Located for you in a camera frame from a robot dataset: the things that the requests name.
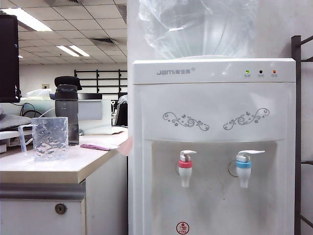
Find clear textured plastic mug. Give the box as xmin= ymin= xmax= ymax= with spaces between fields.
xmin=18 ymin=117 xmax=69 ymax=163

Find white desktop stand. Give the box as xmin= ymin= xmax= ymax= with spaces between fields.
xmin=0 ymin=129 xmax=34 ymax=154

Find long ceiling light panel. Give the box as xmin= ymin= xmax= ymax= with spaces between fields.
xmin=0 ymin=7 xmax=53 ymax=32

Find black wall shelf rack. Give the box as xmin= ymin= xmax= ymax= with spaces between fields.
xmin=74 ymin=69 xmax=128 ymax=94

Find black office chair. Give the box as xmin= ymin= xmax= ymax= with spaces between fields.
xmin=114 ymin=94 xmax=129 ymax=128

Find pink paper pad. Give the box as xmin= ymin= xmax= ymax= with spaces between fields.
xmin=80 ymin=142 xmax=121 ymax=151

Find plastic-wrapped water jug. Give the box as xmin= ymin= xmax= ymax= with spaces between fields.
xmin=137 ymin=0 xmax=260 ymax=61

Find dark grey drink bottle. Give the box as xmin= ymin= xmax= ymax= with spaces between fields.
xmin=54 ymin=84 xmax=80 ymax=147

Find dark metal rack frame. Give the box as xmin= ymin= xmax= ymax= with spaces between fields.
xmin=291 ymin=35 xmax=313 ymax=235

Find white water dispenser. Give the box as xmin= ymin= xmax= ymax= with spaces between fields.
xmin=128 ymin=57 xmax=297 ymax=235

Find round metal drawer lock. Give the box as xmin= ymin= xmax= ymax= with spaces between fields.
xmin=54 ymin=203 xmax=67 ymax=215

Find ceiling air vent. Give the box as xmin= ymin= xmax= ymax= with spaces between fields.
xmin=89 ymin=37 xmax=115 ymax=46

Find black computer monitor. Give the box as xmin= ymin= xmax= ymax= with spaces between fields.
xmin=0 ymin=14 xmax=21 ymax=103

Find black desk cables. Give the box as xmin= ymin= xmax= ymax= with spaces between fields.
xmin=21 ymin=102 xmax=56 ymax=118

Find red-collared hot water tap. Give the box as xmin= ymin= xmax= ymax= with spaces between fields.
xmin=178 ymin=149 xmax=198 ymax=188

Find blue-collared cold water tap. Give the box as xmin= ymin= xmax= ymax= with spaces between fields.
xmin=235 ymin=149 xmax=266 ymax=189

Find twin tube ceiling light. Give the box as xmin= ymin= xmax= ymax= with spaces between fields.
xmin=56 ymin=45 xmax=90 ymax=58

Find white office desk cabinet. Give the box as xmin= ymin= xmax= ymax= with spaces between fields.
xmin=0 ymin=126 xmax=130 ymax=235

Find grey padded sleeve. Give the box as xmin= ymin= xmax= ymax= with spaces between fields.
xmin=0 ymin=109 xmax=33 ymax=132

